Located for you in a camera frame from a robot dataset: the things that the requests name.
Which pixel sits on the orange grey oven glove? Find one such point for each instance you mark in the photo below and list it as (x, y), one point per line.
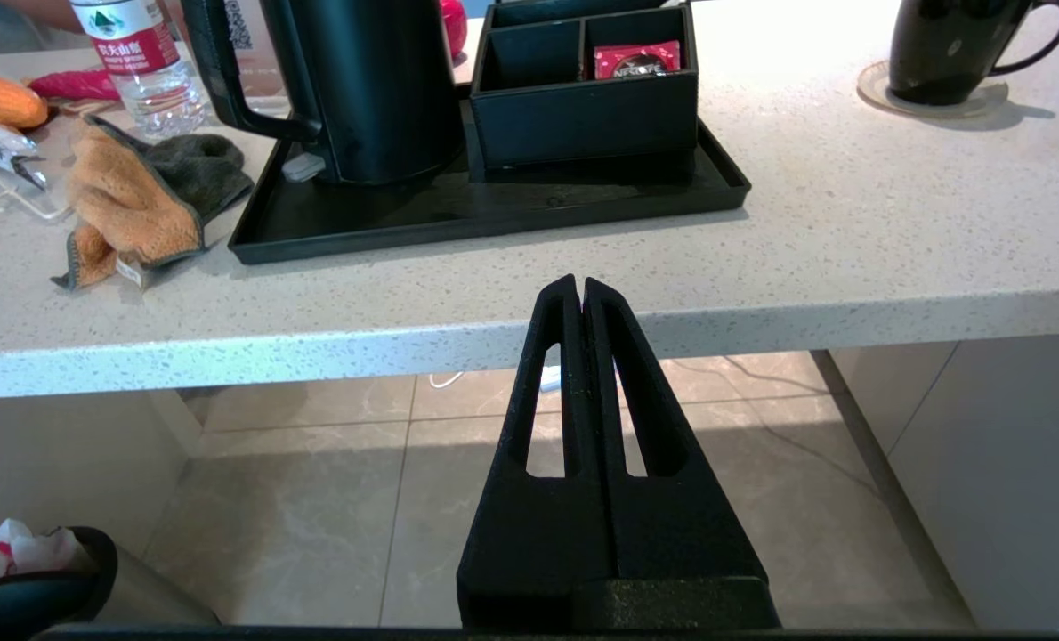
(129, 205)

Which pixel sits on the white power strip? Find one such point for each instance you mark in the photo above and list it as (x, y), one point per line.
(549, 380)

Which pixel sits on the orange round snack pack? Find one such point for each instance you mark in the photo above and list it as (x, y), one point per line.
(0, 100)

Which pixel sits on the black electric kettle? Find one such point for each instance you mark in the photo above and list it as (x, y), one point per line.
(378, 89)

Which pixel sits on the red snack pack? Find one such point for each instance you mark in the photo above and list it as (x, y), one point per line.
(76, 85)

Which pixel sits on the red packet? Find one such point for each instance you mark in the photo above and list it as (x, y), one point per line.
(636, 60)

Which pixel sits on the black compartment box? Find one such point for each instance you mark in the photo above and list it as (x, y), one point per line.
(583, 120)

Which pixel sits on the red tomato kitchen timer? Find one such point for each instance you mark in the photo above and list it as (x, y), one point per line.
(454, 27)

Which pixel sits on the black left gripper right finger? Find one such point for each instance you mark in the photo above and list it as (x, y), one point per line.
(681, 534)

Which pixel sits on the clear water bottle red cap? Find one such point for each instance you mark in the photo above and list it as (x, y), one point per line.
(147, 71)

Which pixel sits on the white counter support panel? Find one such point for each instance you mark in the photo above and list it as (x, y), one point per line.
(58, 463)

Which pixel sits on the silver brown snack wrapper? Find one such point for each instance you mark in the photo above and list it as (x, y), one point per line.
(0, 147)

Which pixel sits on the black mug white inside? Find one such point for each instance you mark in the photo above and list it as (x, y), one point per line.
(948, 49)

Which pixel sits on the round translucent coaster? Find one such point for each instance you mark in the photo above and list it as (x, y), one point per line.
(877, 89)

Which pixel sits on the black serving tray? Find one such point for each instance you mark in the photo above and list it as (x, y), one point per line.
(494, 209)

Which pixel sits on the black trash bin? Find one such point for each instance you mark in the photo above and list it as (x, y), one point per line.
(40, 596)

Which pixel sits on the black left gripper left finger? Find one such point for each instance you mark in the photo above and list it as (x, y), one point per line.
(538, 534)

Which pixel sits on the person right forearm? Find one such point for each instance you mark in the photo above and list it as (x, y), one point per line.
(40, 11)

